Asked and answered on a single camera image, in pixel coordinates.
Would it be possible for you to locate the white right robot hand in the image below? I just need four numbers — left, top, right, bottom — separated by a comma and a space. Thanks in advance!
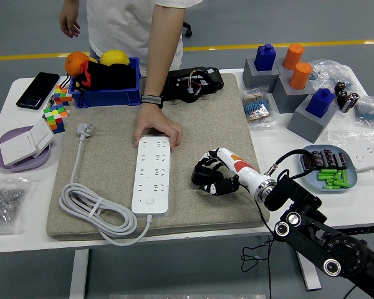
195, 147, 271, 196

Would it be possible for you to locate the person's right hand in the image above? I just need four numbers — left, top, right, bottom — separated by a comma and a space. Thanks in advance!
59, 4, 81, 39

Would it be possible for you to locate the person's left hand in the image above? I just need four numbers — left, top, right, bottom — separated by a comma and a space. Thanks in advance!
133, 102, 184, 153

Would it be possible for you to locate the black plug with cord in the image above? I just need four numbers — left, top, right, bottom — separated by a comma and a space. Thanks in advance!
191, 159, 280, 274

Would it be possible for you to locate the white power strip with cord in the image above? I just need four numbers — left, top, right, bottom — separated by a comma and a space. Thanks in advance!
59, 122, 171, 247

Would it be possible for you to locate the person's wristband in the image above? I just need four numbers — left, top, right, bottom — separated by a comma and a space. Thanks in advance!
140, 93, 165, 109

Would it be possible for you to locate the orange fruit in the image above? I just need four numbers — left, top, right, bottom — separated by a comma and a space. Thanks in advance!
64, 51, 90, 78

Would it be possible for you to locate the blue plastic bin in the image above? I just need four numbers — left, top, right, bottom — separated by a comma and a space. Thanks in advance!
68, 57, 142, 109

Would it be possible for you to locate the grey-brown mat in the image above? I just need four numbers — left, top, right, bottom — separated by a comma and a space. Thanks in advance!
46, 73, 271, 241

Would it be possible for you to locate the large yellow citrus fruit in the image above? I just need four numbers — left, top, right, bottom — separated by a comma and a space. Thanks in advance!
99, 49, 131, 67

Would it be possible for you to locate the black pouch with red trim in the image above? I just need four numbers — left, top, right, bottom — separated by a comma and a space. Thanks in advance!
59, 60, 137, 105

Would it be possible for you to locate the bag of resistors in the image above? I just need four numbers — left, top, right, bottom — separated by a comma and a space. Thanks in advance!
354, 95, 374, 128
308, 58, 361, 94
241, 88, 277, 129

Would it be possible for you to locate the small colourful puzzle cube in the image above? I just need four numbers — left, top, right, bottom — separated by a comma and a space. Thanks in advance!
53, 84, 73, 107

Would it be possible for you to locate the grey block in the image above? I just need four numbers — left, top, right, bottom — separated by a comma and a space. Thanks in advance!
272, 74, 316, 115
274, 57, 314, 78
287, 94, 338, 144
242, 57, 281, 93

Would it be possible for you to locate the black smartphone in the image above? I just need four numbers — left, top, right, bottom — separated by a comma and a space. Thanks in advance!
16, 72, 60, 110

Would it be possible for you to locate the large colourful puzzle cube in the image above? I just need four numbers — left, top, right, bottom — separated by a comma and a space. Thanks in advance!
42, 103, 69, 135

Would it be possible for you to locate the pile of green batteries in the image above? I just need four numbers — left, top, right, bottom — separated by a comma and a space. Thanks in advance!
317, 168, 352, 190

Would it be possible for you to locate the blue peg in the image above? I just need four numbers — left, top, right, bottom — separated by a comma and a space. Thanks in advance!
254, 43, 277, 72
304, 88, 336, 118

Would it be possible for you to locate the orange cylinder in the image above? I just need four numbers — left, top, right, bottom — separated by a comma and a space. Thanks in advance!
289, 61, 313, 90
282, 43, 305, 71

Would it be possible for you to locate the clear plastic bag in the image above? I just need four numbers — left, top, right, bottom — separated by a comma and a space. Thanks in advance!
326, 128, 374, 174

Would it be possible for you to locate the blue-grey tray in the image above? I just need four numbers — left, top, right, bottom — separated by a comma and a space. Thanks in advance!
299, 143, 358, 194

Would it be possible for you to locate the purple tray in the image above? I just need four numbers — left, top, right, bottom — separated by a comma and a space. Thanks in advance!
0, 125, 52, 173

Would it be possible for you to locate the black table control panel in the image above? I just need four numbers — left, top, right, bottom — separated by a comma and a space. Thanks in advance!
334, 224, 374, 237

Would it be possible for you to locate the black electronic device with wires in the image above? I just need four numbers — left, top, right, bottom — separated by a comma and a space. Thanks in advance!
161, 66, 224, 103

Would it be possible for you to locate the small white wall switch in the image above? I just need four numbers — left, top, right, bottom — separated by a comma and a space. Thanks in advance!
29, 118, 55, 159

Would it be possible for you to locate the black hanging cable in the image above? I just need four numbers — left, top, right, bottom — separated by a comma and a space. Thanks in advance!
267, 235, 274, 299

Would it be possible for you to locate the white wall socket panel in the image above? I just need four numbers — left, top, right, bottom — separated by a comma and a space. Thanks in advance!
351, 145, 374, 173

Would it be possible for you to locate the large white wall switch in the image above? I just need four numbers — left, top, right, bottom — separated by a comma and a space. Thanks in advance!
0, 130, 38, 167

